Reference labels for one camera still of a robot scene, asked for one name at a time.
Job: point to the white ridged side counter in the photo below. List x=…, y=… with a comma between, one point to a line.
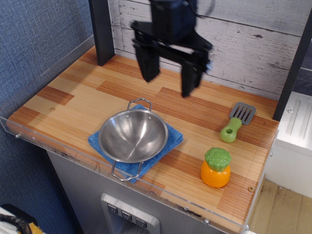
x=290, y=160

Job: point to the dark grey right post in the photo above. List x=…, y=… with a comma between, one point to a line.
x=294, y=70

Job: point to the silver metal pan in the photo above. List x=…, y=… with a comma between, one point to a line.
x=134, y=135

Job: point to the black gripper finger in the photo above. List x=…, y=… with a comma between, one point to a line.
x=148, y=60
x=191, y=74

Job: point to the clear acrylic guard rail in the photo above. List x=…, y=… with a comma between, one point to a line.
x=61, y=116

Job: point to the green handled grey spatula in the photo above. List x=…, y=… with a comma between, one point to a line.
x=241, y=114

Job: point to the dark grey post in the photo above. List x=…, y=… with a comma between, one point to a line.
x=102, y=30
x=294, y=70

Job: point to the dark grey left post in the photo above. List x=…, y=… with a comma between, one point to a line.
x=102, y=30

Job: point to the orange toy carrot green top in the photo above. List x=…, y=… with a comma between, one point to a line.
x=215, y=170

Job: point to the yellow object bottom left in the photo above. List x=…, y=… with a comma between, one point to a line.
x=35, y=229

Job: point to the silver dispenser button panel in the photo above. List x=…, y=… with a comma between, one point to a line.
x=123, y=218

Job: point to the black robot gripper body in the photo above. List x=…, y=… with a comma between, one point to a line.
x=172, y=29

